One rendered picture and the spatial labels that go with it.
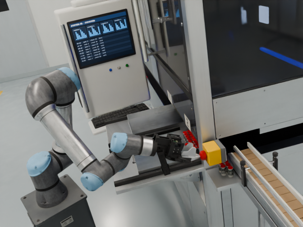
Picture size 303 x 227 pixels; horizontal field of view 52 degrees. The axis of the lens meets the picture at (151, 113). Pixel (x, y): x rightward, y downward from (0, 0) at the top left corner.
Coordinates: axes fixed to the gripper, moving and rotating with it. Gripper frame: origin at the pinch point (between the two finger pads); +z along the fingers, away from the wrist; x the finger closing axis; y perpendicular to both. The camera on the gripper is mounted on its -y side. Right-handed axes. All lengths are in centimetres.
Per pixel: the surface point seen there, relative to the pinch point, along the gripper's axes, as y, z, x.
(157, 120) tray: -12, 0, 61
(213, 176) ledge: -7.7, 10.4, -0.7
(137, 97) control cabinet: -17, -3, 109
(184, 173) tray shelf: -12.4, 0.9, 7.0
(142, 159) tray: -18.7, -13.6, 25.0
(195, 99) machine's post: 22.0, -5.3, 6.6
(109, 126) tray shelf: -25, -25, 69
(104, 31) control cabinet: 25, -36, 107
